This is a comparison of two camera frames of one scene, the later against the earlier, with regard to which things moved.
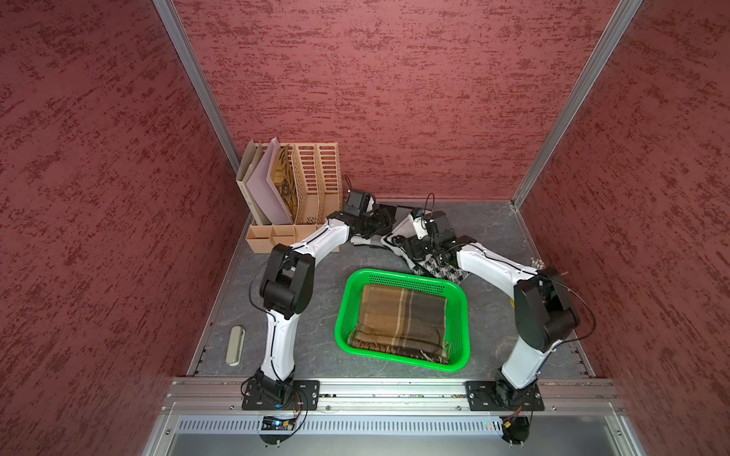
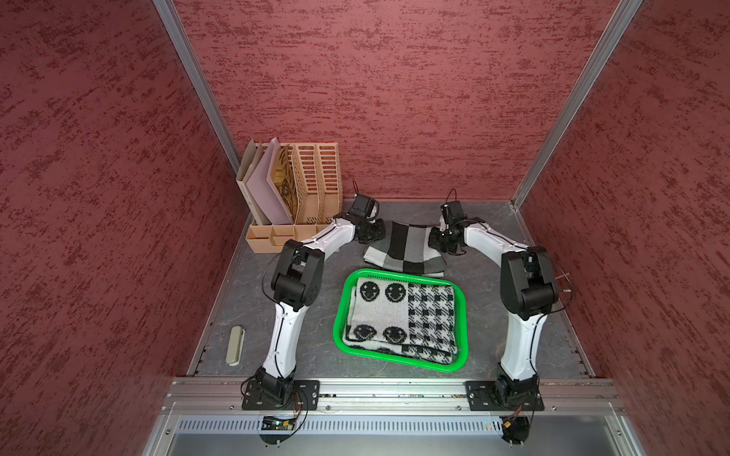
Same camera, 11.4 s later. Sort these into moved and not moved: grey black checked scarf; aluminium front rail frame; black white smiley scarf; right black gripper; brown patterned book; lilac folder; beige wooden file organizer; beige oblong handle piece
Moved: black white smiley scarf; right black gripper; grey black checked scarf
Not moved: beige oblong handle piece; brown patterned book; aluminium front rail frame; beige wooden file organizer; lilac folder
